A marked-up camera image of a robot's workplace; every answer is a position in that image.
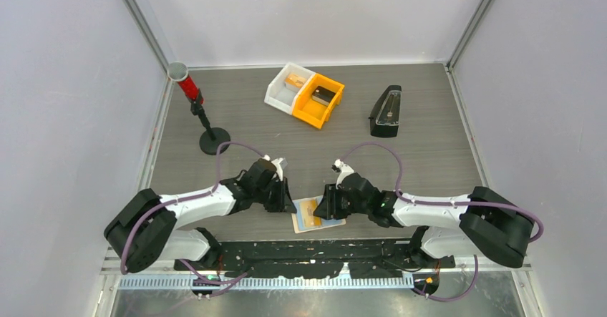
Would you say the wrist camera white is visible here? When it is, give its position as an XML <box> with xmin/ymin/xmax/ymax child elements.
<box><xmin>263</xmin><ymin>155</ymin><xmax>288</xmax><ymax>181</ymax></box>
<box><xmin>331</xmin><ymin>159</ymin><xmax>355</xmax><ymax>187</ymax></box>

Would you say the black metronome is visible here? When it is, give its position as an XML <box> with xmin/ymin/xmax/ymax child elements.
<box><xmin>369</xmin><ymin>85</ymin><xmax>402</xmax><ymax>138</ymax></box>

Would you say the red microphone on stand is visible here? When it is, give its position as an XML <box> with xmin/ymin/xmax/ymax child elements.
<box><xmin>167</xmin><ymin>62</ymin><xmax>230</xmax><ymax>155</ymax></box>

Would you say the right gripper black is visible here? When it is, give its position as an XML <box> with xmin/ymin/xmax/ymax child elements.
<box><xmin>314</xmin><ymin>184</ymin><xmax>371</xmax><ymax>220</ymax></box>

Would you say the gold card stack in bin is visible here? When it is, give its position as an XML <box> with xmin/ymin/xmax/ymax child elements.
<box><xmin>284</xmin><ymin>73</ymin><xmax>307</xmax><ymax>92</ymax></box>

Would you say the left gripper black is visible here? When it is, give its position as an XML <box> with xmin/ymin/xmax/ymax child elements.
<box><xmin>253</xmin><ymin>176</ymin><xmax>296</xmax><ymax>213</ymax></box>

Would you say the beige card holder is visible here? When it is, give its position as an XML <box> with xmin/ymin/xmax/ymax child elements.
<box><xmin>291</xmin><ymin>195</ymin><xmax>346</xmax><ymax>234</ymax></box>

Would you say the black card stack in bin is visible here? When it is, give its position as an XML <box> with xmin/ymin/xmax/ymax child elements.
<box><xmin>311</xmin><ymin>86</ymin><xmax>336</xmax><ymax>107</ymax></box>

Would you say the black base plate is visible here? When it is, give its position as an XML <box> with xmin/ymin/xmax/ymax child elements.
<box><xmin>189</xmin><ymin>238</ymin><xmax>455</xmax><ymax>279</ymax></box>

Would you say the white plastic bin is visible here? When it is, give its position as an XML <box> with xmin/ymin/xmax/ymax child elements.
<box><xmin>264</xmin><ymin>62</ymin><xmax>316</xmax><ymax>115</ymax></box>

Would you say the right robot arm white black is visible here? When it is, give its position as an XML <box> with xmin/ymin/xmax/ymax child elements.
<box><xmin>314</xmin><ymin>173</ymin><xmax>534</xmax><ymax>268</ymax></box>

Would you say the perforated metal rail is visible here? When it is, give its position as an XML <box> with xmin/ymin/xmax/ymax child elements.
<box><xmin>117</xmin><ymin>273</ymin><xmax>414</xmax><ymax>291</ymax></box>

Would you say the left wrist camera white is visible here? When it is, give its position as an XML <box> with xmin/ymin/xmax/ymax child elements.
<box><xmin>263</xmin><ymin>155</ymin><xmax>288</xmax><ymax>181</ymax></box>

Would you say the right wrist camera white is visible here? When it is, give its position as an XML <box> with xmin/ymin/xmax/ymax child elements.
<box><xmin>331</xmin><ymin>159</ymin><xmax>355</xmax><ymax>187</ymax></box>

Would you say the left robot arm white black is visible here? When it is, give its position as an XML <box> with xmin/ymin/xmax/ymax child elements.
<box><xmin>104</xmin><ymin>156</ymin><xmax>296</xmax><ymax>274</ymax></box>

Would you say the yellow plastic bin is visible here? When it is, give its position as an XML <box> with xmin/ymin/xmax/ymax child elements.
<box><xmin>292</xmin><ymin>74</ymin><xmax>345</xmax><ymax>130</ymax></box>

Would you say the gold credit card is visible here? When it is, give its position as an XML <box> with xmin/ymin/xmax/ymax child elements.
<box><xmin>296</xmin><ymin>199</ymin><xmax>322</xmax><ymax>232</ymax></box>

